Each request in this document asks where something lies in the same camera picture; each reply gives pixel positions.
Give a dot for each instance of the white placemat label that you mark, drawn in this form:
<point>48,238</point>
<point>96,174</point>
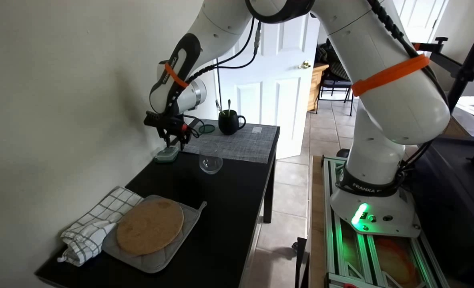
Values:
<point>256,131</point>

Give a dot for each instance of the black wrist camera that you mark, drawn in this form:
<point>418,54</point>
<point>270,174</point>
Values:
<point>190,126</point>

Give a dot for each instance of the green plastic lid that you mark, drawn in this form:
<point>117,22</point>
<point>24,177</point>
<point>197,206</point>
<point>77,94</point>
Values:
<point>157,161</point>

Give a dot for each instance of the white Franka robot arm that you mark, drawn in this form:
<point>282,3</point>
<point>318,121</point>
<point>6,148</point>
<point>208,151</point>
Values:
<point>386,123</point>

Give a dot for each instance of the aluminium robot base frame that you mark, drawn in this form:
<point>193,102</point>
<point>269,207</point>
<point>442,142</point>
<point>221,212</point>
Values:
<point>349,257</point>

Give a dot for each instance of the clear drinking glass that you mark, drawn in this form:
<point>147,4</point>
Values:
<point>209,164</point>

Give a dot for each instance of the black mug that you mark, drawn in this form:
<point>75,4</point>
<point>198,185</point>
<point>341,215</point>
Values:
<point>227,124</point>

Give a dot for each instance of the wooden plank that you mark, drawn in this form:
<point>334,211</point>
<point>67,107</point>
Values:
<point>317,225</point>

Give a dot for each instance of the dark chair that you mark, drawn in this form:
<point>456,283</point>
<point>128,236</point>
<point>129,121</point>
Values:
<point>336,89</point>

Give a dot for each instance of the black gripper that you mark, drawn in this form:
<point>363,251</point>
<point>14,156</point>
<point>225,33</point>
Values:
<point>166,123</point>

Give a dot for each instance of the black camera stand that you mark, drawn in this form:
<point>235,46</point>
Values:
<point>469,59</point>

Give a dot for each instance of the clear utensil in mug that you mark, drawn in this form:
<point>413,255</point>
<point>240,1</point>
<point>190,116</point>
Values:
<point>227,107</point>

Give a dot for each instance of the clear plastic lunch box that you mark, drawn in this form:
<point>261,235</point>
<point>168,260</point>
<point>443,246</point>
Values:
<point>166,155</point>

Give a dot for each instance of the white checkered kitchen towel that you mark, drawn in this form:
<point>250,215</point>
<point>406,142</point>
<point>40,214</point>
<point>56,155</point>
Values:
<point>89,230</point>

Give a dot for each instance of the grey woven placemat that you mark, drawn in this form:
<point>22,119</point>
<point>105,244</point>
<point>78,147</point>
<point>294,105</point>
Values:
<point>237,145</point>

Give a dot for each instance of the round wooden board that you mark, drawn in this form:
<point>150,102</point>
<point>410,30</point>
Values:
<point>149,227</point>

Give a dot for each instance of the dark bag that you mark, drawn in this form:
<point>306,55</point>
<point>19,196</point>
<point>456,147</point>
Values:
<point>326,62</point>

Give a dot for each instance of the black table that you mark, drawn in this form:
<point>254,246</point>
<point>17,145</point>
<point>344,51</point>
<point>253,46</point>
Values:
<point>221,214</point>

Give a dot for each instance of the small green round object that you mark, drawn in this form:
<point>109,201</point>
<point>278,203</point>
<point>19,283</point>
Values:
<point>206,129</point>

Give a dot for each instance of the black floor stand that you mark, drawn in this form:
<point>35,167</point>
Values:
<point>301,265</point>

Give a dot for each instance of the white panel door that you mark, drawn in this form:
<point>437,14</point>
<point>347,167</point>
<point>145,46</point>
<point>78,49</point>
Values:
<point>278,97</point>

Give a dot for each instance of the wooden side table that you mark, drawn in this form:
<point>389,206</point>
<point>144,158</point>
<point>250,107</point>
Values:
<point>317,86</point>

